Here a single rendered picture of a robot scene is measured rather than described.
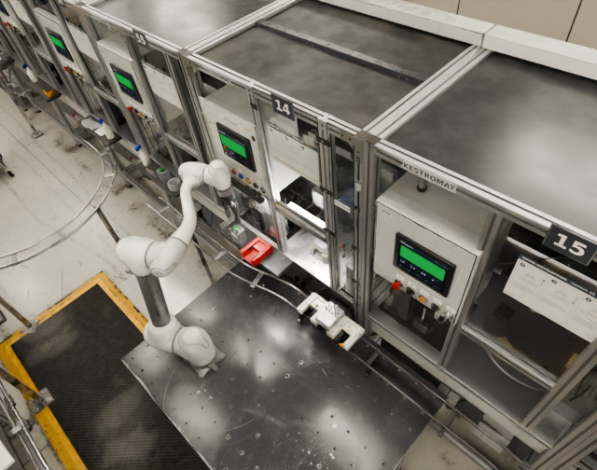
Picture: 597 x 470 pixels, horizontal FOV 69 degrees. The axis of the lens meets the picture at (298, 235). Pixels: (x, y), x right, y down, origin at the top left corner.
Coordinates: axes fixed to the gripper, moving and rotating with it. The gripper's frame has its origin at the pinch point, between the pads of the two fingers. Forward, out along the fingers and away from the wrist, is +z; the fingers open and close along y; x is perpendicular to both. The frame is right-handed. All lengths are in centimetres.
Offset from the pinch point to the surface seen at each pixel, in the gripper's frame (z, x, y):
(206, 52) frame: -87, -21, 16
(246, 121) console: -70, -10, -20
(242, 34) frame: -87, -43, 15
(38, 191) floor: 115, 57, 296
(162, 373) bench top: 44, 84, -22
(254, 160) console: -47, -10, -20
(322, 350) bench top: 45, 14, -80
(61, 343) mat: 112, 124, 102
